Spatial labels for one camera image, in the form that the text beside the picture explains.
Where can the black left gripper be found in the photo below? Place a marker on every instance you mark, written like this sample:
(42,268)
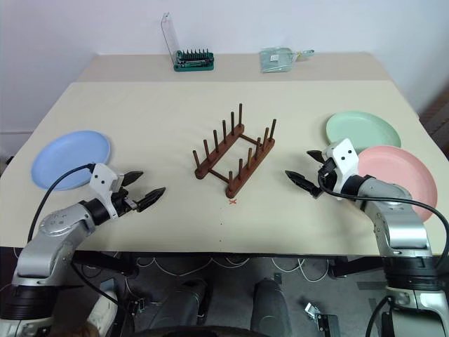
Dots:
(121,204)

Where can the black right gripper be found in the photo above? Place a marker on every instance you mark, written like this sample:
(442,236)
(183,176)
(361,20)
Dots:
(328,175)

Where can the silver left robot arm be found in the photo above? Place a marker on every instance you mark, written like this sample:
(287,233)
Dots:
(52,228)

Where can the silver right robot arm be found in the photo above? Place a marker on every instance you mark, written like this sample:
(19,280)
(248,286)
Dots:
(400,224)

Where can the wooden dish rack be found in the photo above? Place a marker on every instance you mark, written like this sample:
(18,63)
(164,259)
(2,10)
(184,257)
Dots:
(234,189)

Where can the green plate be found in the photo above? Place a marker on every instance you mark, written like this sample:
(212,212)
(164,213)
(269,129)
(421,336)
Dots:
(361,128)

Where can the blue plate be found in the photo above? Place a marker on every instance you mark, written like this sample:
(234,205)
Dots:
(66,158)

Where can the pink red plate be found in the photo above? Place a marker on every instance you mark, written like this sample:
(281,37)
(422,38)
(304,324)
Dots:
(396,168)

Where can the beige table cover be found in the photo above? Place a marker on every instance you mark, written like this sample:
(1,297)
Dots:
(224,102)

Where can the clear bag with teal item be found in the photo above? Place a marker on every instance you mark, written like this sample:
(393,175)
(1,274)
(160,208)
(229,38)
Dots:
(275,59)

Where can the dark rounded shape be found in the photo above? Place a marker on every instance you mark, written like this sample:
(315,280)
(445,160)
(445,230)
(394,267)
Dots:
(270,309)
(186,302)

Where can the white rounded object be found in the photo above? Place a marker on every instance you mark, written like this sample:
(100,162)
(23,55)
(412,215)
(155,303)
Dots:
(103,310)

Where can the green screwdriver bit set case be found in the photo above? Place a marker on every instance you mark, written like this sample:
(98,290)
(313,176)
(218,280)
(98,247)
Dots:
(194,65)

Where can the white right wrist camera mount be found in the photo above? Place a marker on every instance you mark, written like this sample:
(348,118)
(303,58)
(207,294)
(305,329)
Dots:
(345,156)

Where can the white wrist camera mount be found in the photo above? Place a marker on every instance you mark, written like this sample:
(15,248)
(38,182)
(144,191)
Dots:
(345,156)
(101,177)

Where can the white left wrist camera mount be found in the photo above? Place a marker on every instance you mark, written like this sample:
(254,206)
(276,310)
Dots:
(101,177)

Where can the black table frame bar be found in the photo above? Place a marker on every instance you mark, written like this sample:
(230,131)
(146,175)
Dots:
(354,267)
(105,261)

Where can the dark furniture by wall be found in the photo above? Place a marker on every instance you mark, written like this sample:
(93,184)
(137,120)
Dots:
(436,116)

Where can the metal floor bracket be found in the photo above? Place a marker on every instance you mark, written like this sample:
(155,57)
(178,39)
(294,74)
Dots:
(321,319)

